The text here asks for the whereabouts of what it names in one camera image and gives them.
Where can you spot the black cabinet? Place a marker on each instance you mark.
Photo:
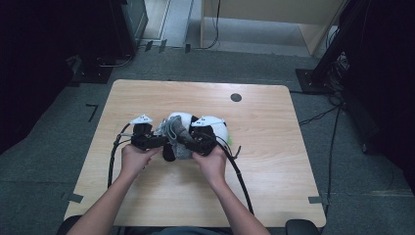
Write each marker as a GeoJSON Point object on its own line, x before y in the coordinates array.
{"type": "Point", "coordinates": [127, 29]}

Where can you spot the black chair armrest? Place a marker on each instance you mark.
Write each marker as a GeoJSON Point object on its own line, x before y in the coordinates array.
{"type": "Point", "coordinates": [65, 226]}
{"type": "Point", "coordinates": [301, 227]}

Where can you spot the dark round table grommet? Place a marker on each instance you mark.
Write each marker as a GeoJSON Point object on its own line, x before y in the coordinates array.
{"type": "Point", "coordinates": [236, 97]}

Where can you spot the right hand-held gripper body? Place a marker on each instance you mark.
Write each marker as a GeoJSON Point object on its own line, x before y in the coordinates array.
{"type": "Point", "coordinates": [204, 140]}

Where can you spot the black metal stand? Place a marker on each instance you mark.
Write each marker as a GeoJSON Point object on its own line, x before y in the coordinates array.
{"type": "Point", "coordinates": [310, 81]}

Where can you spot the grey knitted sock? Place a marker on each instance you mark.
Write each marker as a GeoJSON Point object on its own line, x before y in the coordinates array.
{"type": "Point", "coordinates": [177, 125]}

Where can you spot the person's left hand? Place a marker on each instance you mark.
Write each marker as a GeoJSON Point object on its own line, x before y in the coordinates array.
{"type": "Point", "coordinates": [133, 161]}

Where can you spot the panda plush toy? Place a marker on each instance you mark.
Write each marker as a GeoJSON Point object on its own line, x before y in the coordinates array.
{"type": "Point", "coordinates": [220, 132]}

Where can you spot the grey tape strip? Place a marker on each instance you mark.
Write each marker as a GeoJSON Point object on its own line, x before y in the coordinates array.
{"type": "Point", "coordinates": [75, 197]}
{"type": "Point", "coordinates": [315, 199]}

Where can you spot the light wooden cabinet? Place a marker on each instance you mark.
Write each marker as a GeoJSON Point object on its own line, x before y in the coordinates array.
{"type": "Point", "coordinates": [277, 8]}

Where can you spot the dark curtain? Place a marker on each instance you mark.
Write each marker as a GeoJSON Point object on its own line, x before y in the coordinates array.
{"type": "Point", "coordinates": [391, 81]}
{"type": "Point", "coordinates": [32, 65]}

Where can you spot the person's right hand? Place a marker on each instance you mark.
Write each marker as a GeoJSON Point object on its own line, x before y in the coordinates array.
{"type": "Point", "coordinates": [213, 166]}

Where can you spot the black floor base plate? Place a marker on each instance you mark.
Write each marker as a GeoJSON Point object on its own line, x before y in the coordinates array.
{"type": "Point", "coordinates": [94, 73]}

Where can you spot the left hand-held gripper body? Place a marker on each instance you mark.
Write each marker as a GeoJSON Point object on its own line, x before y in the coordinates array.
{"type": "Point", "coordinates": [143, 142]}

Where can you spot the person's lap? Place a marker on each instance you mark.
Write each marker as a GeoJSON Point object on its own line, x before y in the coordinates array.
{"type": "Point", "coordinates": [182, 231]}

